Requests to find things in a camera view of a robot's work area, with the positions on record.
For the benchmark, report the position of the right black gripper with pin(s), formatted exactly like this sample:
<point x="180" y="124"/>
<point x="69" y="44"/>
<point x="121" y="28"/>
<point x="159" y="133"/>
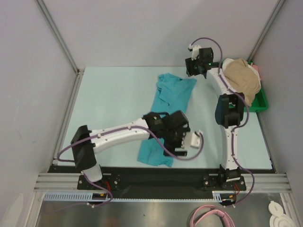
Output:
<point x="191" y="66"/>

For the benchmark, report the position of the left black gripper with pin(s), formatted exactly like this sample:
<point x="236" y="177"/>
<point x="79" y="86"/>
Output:
<point x="181" y="131"/>

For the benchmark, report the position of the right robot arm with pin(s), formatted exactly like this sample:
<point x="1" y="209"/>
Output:
<point x="229" y="109"/>

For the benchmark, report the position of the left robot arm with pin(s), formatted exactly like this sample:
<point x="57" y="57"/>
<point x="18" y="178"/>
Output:
<point x="172" y="128"/>

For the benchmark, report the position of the white shirt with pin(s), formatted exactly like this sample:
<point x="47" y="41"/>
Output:
<point x="227" y="61"/>

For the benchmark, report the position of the beige shirt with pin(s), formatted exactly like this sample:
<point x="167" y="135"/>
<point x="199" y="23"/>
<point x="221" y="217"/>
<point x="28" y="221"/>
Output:
<point x="243" y="79"/>

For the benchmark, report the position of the pink shirt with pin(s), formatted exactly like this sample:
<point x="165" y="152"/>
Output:
<point x="255" y="67"/>

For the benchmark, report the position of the green plastic bin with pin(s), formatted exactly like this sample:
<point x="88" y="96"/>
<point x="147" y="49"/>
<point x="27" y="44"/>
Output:
<point x="260" y="102"/>

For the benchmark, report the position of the white round plastic part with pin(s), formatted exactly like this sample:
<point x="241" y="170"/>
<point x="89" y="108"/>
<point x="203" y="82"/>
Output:
<point x="278" y="217"/>

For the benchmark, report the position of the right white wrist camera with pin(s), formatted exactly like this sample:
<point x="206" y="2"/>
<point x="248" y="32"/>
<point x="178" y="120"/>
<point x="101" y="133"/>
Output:
<point x="195" y="51"/>

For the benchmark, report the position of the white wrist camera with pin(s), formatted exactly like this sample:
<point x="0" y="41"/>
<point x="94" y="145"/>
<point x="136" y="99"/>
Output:
<point x="195" y="51"/>
<point x="193" y="140"/>

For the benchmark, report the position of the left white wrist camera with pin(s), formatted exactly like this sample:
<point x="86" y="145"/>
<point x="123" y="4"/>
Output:
<point x="193" y="140"/>

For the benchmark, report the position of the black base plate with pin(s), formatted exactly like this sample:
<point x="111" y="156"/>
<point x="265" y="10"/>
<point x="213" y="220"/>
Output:
<point x="158" y="183"/>

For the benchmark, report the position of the white slotted cable duct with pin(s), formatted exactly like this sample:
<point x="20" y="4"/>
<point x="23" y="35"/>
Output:
<point x="102" y="197"/>

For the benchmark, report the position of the right aluminium frame post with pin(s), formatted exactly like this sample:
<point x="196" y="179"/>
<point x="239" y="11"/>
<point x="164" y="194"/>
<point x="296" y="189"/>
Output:
<point x="273" y="16"/>

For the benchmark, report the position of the aluminium frame post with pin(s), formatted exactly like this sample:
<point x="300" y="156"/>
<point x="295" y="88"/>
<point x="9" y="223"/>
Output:
<point x="273" y="16"/>
<point x="57" y="34"/>

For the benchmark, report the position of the aluminium front rail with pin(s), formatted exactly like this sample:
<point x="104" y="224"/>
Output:
<point x="264" y="183"/>

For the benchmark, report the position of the left aluminium frame post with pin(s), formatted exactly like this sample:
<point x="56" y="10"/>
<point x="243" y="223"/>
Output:
<point x="57" y="34"/>

